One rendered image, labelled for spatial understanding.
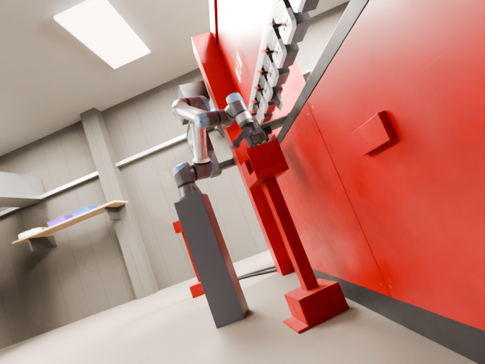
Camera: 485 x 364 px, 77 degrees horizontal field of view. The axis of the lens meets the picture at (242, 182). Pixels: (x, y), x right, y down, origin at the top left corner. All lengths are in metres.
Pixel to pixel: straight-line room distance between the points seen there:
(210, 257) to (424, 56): 1.52
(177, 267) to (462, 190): 5.14
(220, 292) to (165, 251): 3.78
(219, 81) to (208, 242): 1.60
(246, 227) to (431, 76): 4.71
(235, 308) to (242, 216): 3.43
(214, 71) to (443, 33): 2.50
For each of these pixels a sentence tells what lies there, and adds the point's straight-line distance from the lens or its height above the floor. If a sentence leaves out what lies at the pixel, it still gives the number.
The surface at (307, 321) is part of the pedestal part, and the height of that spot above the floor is 0.03.
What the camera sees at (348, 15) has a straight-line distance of 0.85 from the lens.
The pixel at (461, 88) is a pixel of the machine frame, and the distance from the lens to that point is 0.64.
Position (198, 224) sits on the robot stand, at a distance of 1.88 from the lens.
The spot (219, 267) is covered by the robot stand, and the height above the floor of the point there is 0.32.
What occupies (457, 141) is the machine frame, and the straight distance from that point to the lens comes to 0.67.
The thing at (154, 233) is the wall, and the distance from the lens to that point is 5.68.
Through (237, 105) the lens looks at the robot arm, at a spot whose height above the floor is 1.02.
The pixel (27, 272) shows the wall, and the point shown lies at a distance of 7.13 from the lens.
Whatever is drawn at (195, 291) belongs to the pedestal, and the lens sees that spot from 3.36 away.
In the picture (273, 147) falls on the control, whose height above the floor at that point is 0.78.
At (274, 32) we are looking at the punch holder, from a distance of 1.63.
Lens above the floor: 0.48
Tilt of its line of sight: 8 degrees up
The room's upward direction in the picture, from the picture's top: 21 degrees counter-clockwise
